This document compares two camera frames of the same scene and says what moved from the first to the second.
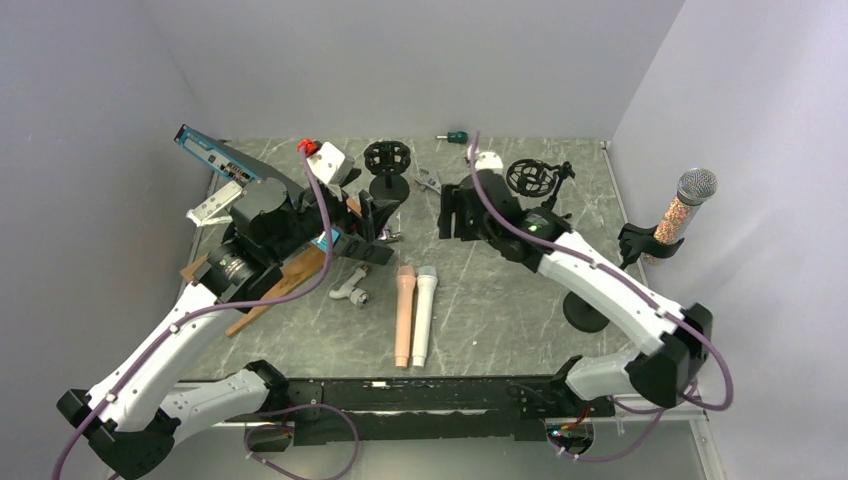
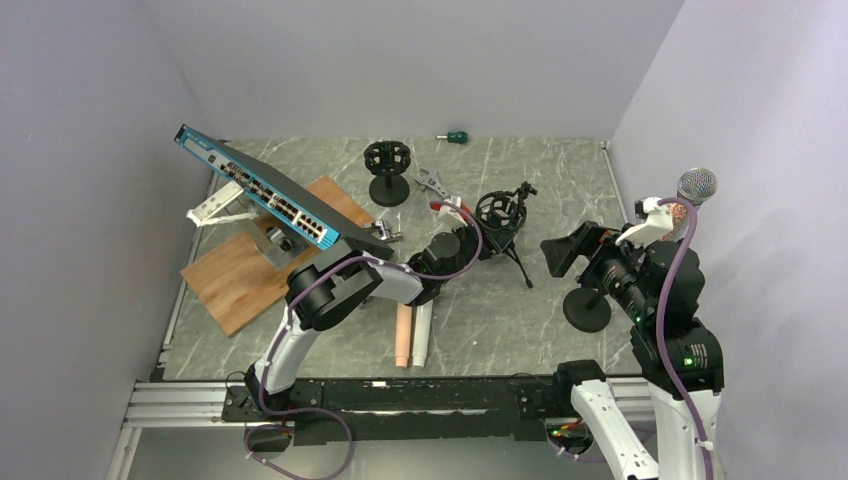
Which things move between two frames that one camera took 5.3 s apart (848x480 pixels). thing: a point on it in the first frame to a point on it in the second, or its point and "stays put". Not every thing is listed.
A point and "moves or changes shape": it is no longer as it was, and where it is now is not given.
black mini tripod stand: [536, 178] moves or changes shape
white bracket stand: [201, 215] stays put
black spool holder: [387, 159] stays put
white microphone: [427, 276] stays put
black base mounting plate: [420, 412] stays put
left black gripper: [375, 214] to [487, 248]
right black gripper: [453, 200] to [593, 240]
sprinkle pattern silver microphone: [694, 187] stays put
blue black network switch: [235, 168] stays put
